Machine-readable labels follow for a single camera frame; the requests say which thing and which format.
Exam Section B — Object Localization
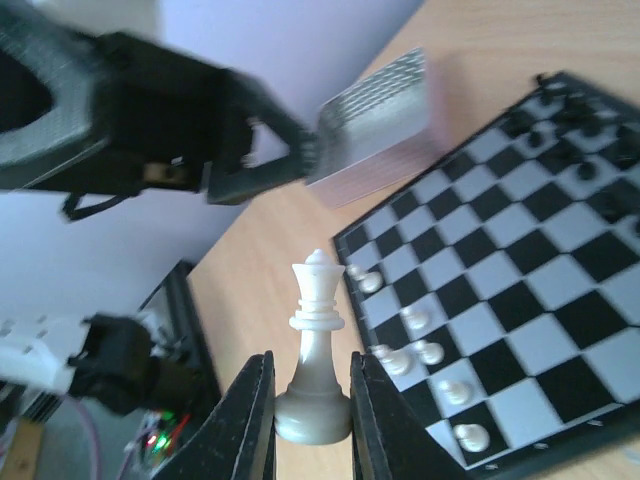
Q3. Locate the left circuit board with LED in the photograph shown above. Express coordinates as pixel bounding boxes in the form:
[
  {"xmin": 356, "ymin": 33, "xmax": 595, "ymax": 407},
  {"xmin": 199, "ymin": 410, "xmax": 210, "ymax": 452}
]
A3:
[{"xmin": 121, "ymin": 410, "xmax": 191, "ymax": 478}]

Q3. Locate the black chess pieces row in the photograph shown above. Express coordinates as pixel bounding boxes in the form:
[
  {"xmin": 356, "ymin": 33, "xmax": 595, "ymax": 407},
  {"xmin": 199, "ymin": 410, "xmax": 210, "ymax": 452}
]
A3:
[{"xmin": 519, "ymin": 72, "xmax": 640, "ymax": 226}]

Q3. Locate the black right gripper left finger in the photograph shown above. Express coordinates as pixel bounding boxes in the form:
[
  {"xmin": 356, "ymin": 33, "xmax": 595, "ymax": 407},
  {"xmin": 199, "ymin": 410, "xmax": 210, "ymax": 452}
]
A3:
[{"xmin": 155, "ymin": 350, "xmax": 276, "ymax": 480}]

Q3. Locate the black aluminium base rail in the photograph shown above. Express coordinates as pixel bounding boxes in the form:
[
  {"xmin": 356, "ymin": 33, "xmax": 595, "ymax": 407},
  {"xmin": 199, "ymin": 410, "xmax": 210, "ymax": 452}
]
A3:
[{"xmin": 137, "ymin": 259, "xmax": 224, "ymax": 480}]

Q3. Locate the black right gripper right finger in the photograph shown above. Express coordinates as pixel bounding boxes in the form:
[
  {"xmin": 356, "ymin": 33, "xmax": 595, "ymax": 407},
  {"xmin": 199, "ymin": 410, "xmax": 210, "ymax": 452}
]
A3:
[{"xmin": 350, "ymin": 352, "xmax": 469, "ymax": 480}]

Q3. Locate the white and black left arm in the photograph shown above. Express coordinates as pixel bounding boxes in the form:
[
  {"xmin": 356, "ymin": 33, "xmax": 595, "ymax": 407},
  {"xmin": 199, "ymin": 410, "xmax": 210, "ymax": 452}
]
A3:
[{"xmin": 1, "ymin": 1, "xmax": 318, "ymax": 414}]

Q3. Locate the white chess queen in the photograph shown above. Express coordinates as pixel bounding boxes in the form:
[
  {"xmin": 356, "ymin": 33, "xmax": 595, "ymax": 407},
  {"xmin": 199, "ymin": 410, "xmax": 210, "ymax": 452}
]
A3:
[{"xmin": 274, "ymin": 249, "xmax": 351, "ymax": 445}]

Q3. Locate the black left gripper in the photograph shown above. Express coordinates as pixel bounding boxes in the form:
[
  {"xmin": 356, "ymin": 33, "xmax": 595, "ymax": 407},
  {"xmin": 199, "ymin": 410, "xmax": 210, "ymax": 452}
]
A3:
[{"xmin": 1, "ymin": 19, "xmax": 319, "ymax": 221}]

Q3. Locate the white chess piece on board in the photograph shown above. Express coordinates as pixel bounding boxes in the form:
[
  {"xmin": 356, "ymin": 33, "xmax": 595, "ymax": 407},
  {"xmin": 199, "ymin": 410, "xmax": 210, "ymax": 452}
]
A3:
[
  {"xmin": 438, "ymin": 380, "xmax": 473, "ymax": 405},
  {"xmin": 400, "ymin": 305, "xmax": 431, "ymax": 330},
  {"xmin": 346, "ymin": 264, "xmax": 383, "ymax": 294},
  {"xmin": 370, "ymin": 344, "xmax": 413, "ymax": 377},
  {"xmin": 453, "ymin": 424, "xmax": 490, "ymax": 453},
  {"xmin": 412, "ymin": 339, "xmax": 445, "ymax": 365}
]

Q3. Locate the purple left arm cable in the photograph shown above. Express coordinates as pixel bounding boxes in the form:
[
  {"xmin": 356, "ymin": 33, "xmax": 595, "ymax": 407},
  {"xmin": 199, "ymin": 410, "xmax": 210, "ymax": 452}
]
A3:
[{"xmin": 0, "ymin": 397, "xmax": 104, "ymax": 480}]

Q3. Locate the silver textured metal tray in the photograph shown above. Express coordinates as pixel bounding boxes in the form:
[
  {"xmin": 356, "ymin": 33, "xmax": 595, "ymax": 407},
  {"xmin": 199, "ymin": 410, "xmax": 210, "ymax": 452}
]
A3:
[{"xmin": 306, "ymin": 48, "xmax": 451, "ymax": 209}]

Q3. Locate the black and silver chessboard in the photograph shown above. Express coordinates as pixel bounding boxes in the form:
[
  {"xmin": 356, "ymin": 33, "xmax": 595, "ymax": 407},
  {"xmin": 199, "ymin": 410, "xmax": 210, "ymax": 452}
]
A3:
[{"xmin": 333, "ymin": 91, "xmax": 639, "ymax": 479}]

